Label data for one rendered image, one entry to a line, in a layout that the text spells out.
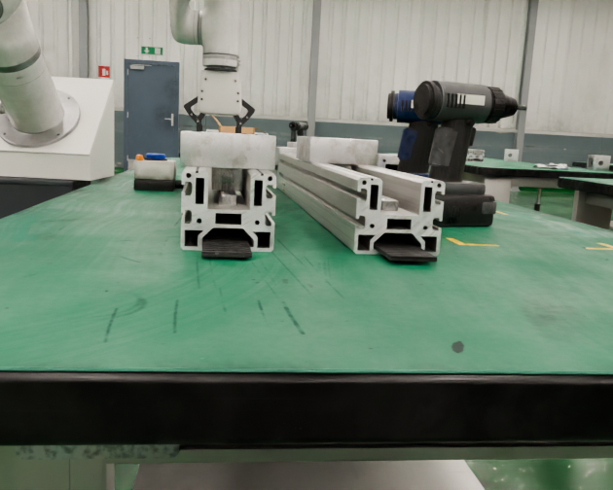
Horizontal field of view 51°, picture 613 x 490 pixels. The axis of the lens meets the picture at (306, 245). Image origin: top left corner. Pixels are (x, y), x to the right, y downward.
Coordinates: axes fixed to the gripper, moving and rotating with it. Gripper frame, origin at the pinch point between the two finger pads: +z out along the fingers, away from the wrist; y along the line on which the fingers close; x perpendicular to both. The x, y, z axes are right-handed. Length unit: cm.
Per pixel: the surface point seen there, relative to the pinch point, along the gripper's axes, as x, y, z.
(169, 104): -1088, 84, -42
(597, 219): -102, -166, 28
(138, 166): 21.7, 15.9, 6.4
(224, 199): 82, 0, 6
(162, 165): 21.7, 11.2, 6.0
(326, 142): 53, -16, -1
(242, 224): 86, -2, 8
